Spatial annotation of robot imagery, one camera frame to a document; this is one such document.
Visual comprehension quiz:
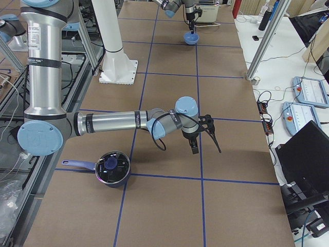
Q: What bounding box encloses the lower teach pendant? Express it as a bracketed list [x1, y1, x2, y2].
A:
[282, 102, 322, 136]

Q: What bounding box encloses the blue saucepan with glass lid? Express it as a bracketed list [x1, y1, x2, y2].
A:
[62, 151, 131, 188]

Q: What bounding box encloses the black monitor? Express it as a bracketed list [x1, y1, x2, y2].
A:
[289, 10, 328, 47]

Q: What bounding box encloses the blue bowl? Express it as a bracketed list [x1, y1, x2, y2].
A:
[184, 32, 199, 45]

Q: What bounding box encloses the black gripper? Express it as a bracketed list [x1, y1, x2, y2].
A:
[182, 131, 199, 154]
[185, 7, 202, 34]

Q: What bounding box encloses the black laptop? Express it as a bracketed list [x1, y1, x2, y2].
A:
[275, 120, 328, 197]

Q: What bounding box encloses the teach pendant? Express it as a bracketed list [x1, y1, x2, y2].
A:
[282, 102, 322, 136]
[292, 76, 328, 108]

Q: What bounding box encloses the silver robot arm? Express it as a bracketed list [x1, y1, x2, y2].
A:
[17, 1, 202, 156]
[153, 0, 203, 34]

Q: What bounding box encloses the orange black connector cable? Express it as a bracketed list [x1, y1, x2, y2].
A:
[257, 90, 275, 148]

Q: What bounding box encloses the aluminium frame post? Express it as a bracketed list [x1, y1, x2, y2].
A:
[246, 0, 291, 85]

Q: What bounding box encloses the white toaster power cable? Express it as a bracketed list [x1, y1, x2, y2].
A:
[194, 21, 222, 28]

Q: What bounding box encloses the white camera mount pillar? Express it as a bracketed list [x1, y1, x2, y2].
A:
[92, 0, 138, 85]

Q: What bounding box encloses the grey robot arm background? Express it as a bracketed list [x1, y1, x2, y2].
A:
[1, 14, 27, 47]

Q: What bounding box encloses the black water bottle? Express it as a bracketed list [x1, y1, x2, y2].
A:
[258, 6, 273, 31]

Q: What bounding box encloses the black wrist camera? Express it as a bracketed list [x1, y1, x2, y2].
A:
[198, 114, 214, 130]

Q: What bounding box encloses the upper teach pendant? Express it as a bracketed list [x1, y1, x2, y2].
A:
[292, 76, 328, 108]

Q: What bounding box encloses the white toaster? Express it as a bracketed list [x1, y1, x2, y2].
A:
[194, 0, 221, 23]

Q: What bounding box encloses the clear plastic bag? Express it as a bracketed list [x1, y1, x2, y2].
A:
[1, 180, 23, 239]

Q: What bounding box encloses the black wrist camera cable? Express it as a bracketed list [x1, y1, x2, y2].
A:
[150, 111, 222, 154]

